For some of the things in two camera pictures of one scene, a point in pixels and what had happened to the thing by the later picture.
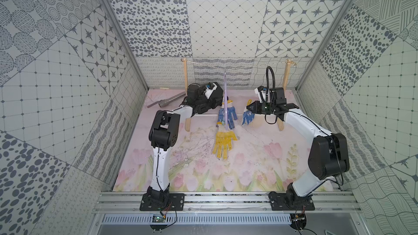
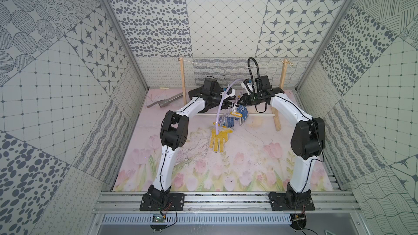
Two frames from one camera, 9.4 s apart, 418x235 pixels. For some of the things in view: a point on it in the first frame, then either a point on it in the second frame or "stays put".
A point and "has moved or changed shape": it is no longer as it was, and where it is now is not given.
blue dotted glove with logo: (231, 112) has moved or changed shape
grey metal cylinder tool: (165, 103) stays put
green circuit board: (159, 218) stays put
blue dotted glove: (248, 116) → (242, 109)
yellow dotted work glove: (223, 142) has moved or changed shape
